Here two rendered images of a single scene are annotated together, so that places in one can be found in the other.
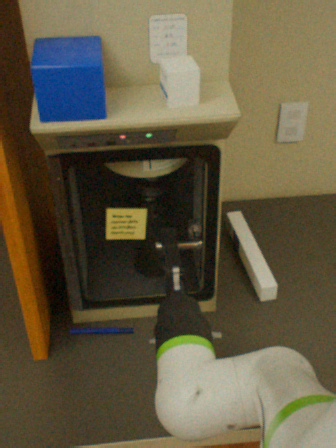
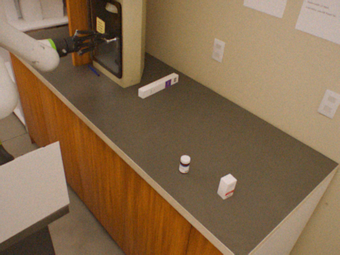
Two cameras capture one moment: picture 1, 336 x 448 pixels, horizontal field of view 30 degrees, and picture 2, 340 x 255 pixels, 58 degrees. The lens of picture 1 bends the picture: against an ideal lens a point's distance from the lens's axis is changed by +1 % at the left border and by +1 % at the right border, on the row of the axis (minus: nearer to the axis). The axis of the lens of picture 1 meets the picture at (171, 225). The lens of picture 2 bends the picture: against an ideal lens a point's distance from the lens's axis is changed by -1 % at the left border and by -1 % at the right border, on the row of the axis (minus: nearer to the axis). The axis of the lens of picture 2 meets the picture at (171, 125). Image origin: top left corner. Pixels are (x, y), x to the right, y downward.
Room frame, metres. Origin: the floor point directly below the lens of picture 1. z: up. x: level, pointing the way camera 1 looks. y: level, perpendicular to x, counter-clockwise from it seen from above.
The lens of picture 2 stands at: (0.23, -1.39, 1.81)
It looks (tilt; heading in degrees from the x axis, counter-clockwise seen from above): 37 degrees down; 50
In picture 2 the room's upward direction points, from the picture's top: 6 degrees clockwise
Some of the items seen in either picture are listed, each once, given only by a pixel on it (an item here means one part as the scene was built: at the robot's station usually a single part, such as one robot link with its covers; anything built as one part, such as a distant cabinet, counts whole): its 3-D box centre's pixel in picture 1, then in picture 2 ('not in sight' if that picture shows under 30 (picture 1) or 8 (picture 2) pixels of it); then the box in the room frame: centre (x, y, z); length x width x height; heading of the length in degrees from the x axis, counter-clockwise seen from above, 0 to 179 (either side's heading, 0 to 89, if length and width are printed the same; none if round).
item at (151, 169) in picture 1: (141, 235); (104, 34); (0.92, 0.06, 1.19); 0.30 x 0.01 x 0.40; 95
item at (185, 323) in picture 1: (185, 339); (59, 47); (0.65, -0.02, 1.20); 0.12 x 0.06 x 0.09; 95
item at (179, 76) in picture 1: (179, 82); not in sight; (0.88, -0.02, 1.54); 0.05 x 0.05 x 0.06; 14
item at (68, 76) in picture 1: (70, 78); not in sight; (0.87, 0.15, 1.56); 0.10 x 0.10 x 0.09; 6
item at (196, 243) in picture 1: (179, 239); (107, 38); (0.90, -0.02, 1.20); 0.10 x 0.05 x 0.03; 95
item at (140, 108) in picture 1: (136, 130); not in sight; (0.88, 0.05, 1.46); 0.32 x 0.11 x 0.10; 96
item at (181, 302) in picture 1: (178, 305); (73, 44); (0.73, -0.01, 1.20); 0.09 x 0.07 x 0.08; 5
